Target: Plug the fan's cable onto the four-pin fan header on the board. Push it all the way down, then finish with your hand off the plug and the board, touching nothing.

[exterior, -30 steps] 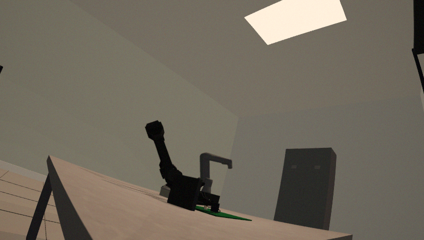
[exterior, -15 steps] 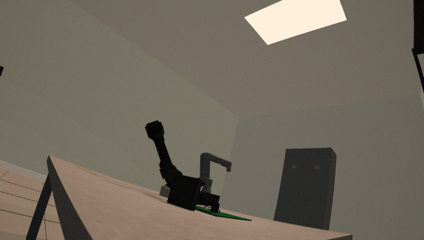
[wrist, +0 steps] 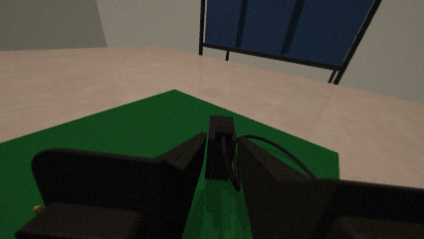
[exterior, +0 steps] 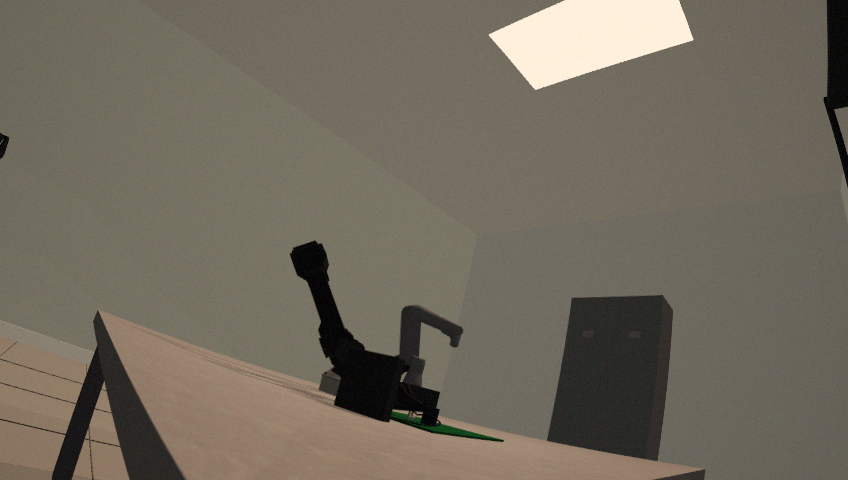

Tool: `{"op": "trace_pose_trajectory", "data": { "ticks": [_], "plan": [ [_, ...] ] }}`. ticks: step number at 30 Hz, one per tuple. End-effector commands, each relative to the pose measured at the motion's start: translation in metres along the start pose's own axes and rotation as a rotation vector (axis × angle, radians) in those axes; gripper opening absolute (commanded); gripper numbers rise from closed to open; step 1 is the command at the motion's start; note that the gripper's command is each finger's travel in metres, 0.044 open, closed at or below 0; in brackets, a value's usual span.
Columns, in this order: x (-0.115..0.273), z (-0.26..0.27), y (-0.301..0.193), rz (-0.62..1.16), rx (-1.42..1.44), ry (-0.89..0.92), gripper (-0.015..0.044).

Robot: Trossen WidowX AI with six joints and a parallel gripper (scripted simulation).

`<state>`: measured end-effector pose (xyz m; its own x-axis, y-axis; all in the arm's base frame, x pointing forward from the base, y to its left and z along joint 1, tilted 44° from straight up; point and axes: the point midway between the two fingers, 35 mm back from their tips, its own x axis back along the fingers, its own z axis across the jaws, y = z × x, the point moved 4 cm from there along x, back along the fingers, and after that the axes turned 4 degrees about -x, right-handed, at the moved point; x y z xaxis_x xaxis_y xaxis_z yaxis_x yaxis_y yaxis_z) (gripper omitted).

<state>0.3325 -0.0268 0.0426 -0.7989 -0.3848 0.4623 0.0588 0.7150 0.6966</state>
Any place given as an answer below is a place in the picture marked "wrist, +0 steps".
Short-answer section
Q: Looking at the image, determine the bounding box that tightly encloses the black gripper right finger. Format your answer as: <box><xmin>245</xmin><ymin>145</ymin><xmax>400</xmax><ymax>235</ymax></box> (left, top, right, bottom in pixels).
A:
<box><xmin>237</xmin><ymin>136</ymin><xmax>424</xmax><ymax>239</ymax></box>

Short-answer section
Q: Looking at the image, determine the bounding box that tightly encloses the green circuit board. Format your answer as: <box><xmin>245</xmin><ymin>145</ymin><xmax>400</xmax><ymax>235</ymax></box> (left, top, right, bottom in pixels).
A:
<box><xmin>0</xmin><ymin>90</ymin><xmax>339</xmax><ymax>239</ymax></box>

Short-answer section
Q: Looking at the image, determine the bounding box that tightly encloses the black connector plug with cable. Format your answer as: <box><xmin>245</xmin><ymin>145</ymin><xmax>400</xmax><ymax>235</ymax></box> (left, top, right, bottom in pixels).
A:
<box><xmin>205</xmin><ymin>115</ymin><xmax>317</xmax><ymax>192</ymax></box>

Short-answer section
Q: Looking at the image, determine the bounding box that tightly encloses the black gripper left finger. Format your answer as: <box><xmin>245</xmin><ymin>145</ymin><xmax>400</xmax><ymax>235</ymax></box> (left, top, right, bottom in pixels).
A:
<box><xmin>31</xmin><ymin>132</ymin><xmax>207</xmax><ymax>239</ymax></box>

